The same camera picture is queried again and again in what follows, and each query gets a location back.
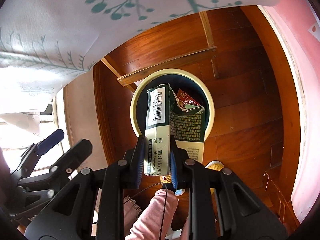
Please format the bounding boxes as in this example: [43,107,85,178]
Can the dark green carton box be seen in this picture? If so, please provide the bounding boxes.
[144,84,206,176]

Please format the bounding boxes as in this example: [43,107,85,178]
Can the red snack wrapper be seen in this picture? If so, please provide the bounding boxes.
[177,89,201,109]

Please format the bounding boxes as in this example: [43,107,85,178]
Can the round trash bin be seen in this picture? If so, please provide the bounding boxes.
[130,68,215,140]

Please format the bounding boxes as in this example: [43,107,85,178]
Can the right yellow slipper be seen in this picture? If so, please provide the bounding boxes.
[206,160,224,171]

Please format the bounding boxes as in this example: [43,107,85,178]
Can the yellow slipper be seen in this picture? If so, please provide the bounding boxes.
[206,160,224,171]
[159,175,185,196]

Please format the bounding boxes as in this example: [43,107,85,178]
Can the pink trouser legs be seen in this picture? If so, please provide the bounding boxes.
[125,189,178,239]

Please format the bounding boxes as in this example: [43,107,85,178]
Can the left yellow slipper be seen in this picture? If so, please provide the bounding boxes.
[159,175,185,196]

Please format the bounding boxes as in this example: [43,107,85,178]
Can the leaf print tablecloth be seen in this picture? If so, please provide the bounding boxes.
[1,0,280,113]

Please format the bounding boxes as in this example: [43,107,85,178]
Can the pink bed sheet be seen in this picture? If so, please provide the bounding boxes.
[259,0,319,222]

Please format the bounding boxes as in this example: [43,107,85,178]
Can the wooden table frame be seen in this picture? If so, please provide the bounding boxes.
[100,11,217,93]

